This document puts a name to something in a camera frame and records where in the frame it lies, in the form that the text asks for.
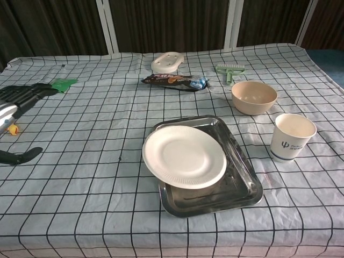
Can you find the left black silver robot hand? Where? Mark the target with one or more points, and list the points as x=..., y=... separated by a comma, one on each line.
x=24, y=94

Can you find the white paper plate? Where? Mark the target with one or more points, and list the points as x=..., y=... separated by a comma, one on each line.
x=185, y=157

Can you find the beige bowl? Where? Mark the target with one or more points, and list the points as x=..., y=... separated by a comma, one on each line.
x=254, y=99

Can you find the metal tray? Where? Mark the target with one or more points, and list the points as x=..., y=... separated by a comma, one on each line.
x=209, y=199

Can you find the white paper cup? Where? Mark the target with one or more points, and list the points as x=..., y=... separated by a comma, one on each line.
x=289, y=142

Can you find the yellow rubber chicken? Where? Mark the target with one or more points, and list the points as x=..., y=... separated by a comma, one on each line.
x=13, y=129

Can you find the green sachet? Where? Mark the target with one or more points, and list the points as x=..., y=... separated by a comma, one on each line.
x=64, y=84

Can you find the checked light blue tablecloth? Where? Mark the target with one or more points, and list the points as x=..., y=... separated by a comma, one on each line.
x=107, y=209

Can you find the white oval soap dish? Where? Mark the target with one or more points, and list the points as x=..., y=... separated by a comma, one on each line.
x=166, y=62

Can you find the dark snack packet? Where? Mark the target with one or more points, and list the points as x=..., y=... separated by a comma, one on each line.
x=172, y=82

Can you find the dark brown curtain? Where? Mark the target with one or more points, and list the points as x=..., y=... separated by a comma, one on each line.
x=166, y=24

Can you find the green brush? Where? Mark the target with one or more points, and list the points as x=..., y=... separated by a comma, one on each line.
x=230, y=71

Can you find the white frame post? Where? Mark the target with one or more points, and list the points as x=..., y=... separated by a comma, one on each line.
x=306, y=22
x=233, y=24
x=108, y=27

